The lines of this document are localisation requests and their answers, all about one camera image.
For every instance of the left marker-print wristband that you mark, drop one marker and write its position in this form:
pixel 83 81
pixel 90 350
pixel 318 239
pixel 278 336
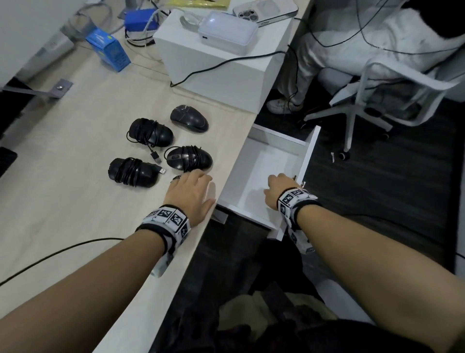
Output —
pixel 168 217

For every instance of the person's left hand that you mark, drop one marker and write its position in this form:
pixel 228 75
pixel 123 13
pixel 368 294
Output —
pixel 187 196

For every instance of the blue power adapter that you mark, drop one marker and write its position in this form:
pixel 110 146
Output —
pixel 141 20

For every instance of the white office chair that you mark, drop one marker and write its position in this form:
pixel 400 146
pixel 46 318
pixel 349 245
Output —
pixel 385 91

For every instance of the blue cardboard box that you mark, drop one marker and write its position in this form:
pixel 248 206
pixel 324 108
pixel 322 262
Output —
pixel 109 49

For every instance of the person's dark clothing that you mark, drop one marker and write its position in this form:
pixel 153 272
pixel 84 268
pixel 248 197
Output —
pixel 254 323

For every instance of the small metal key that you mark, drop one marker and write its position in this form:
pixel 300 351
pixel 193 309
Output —
pixel 303 184

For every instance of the white drawer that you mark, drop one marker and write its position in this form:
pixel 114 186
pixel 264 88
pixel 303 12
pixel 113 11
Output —
pixel 261 171

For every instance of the white cardboard box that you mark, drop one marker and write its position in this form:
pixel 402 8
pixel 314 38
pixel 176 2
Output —
pixel 218 69

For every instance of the person's right forearm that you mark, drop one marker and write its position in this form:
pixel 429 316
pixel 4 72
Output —
pixel 374 276

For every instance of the person's left forearm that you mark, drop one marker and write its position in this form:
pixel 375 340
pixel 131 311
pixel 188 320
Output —
pixel 80 294

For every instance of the grey metal bracket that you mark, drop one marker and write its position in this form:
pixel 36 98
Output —
pixel 54 88

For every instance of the marker-print wristband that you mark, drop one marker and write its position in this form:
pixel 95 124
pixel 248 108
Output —
pixel 293 200
pixel 168 217

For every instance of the right marker-print wristband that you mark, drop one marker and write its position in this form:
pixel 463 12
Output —
pixel 293 200

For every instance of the silver smartphone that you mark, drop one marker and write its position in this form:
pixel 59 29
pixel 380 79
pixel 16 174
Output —
pixel 267 11

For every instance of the person's left thumb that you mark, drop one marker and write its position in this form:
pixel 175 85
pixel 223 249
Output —
pixel 210 207

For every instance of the person's right thumb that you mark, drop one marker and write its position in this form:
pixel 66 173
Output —
pixel 268 198

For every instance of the person's right hand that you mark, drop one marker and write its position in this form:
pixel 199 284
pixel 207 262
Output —
pixel 279 190

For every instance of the white translucent power bank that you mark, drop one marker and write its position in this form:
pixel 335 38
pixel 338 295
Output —
pixel 229 32

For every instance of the yellow packet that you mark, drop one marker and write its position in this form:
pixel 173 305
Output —
pixel 199 3

